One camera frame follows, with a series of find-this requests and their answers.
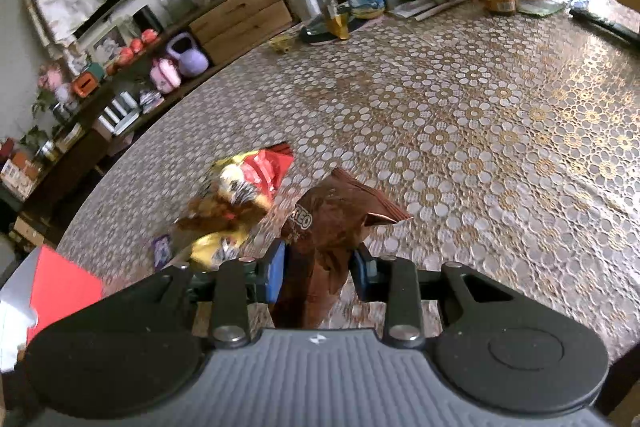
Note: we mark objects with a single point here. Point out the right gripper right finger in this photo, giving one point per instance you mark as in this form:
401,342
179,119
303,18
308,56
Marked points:
394,282

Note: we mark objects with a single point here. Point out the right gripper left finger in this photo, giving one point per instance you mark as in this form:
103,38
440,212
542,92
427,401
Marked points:
238,284

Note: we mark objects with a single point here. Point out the brown foil snack bag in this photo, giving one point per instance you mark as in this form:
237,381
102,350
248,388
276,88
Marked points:
327,225

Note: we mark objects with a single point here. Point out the yellow snack packet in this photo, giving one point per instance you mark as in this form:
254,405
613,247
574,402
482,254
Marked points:
209,251

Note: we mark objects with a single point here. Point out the red yellow chip bag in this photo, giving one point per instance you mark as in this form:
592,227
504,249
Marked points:
240,191

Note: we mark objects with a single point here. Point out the small purple snack packet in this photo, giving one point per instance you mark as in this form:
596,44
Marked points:
162,251

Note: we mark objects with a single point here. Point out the lace patterned tablecloth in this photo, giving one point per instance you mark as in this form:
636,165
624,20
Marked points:
512,142

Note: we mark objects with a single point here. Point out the red cardboard box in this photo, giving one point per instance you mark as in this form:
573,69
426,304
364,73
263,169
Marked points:
43,289

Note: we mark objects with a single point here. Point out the white wifi router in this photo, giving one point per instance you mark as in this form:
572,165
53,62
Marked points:
120,113

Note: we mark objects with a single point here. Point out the pink toy bag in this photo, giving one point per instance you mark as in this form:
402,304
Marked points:
164,75

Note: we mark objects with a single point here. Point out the purple kettlebell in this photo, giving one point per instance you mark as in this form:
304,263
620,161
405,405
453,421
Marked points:
183,48

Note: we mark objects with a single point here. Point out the wooden tv cabinet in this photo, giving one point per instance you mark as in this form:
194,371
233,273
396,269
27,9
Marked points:
40,194

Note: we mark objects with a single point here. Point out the orange tissue box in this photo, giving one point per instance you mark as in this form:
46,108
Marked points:
85,84

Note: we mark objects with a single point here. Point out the white framed photo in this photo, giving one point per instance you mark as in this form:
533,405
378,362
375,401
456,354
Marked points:
103,44

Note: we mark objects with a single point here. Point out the black speaker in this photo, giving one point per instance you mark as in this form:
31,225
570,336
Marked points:
145,19

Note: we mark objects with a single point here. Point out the pink flower vase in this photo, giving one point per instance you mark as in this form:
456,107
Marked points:
54,94

